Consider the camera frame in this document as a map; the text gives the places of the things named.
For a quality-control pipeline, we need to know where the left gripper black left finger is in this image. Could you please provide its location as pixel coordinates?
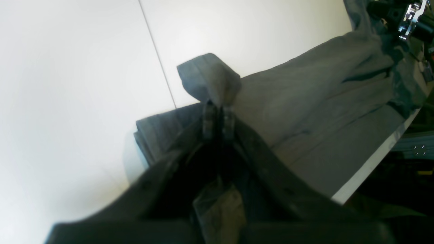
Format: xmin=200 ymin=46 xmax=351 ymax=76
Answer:
xmin=46 ymin=101 xmax=219 ymax=244

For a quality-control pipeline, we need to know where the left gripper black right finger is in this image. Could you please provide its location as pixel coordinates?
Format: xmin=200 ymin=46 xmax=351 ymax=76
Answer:
xmin=220 ymin=106 xmax=396 ymax=244

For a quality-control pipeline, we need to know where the grey green T-shirt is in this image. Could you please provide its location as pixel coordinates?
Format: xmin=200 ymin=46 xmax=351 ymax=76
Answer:
xmin=134 ymin=0 xmax=434 ymax=244

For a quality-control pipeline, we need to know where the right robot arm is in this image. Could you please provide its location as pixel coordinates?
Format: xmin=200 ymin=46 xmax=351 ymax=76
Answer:
xmin=367 ymin=0 xmax=434 ymax=82

